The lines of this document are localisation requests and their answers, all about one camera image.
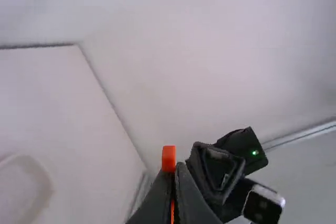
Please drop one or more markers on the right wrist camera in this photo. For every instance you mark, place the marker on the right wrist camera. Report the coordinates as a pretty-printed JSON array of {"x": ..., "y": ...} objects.
[{"x": 262, "y": 204}]

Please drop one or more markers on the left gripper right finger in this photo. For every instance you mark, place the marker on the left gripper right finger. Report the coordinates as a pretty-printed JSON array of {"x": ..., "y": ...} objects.
[{"x": 189, "y": 203}]

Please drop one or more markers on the white dish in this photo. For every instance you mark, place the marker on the white dish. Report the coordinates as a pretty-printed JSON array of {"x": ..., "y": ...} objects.
[{"x": 31, "y": 171}]

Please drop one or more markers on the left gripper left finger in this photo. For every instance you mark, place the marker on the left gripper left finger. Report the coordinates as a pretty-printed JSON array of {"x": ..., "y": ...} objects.
[{"x": 157, "y": 197}]

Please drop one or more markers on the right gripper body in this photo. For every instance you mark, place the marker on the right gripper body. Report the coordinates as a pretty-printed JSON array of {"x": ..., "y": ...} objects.
[{"x": 231, "y": 205}]

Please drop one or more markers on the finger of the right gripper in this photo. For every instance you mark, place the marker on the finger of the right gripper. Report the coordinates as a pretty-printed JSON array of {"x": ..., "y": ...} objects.
[{"x": 198, "y": 166}]

